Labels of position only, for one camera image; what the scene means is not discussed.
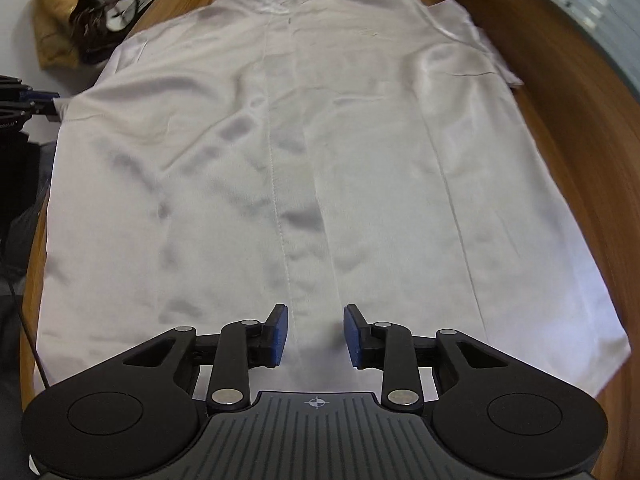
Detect brown handbag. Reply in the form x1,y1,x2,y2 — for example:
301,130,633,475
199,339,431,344
67,0,151,66

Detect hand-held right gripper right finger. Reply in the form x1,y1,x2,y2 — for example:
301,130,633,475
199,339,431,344
343,304,512,407

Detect brown jacket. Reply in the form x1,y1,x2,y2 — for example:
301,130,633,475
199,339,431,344
34,0,108,70

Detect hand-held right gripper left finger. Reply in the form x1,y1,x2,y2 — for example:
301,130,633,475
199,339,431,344
122,303,290,407

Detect white shirt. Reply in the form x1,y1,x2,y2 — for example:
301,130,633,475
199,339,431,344
35,0,630,396

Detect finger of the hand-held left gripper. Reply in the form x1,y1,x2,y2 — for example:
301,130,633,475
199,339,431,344
0,104,58,123
0,74,62,107

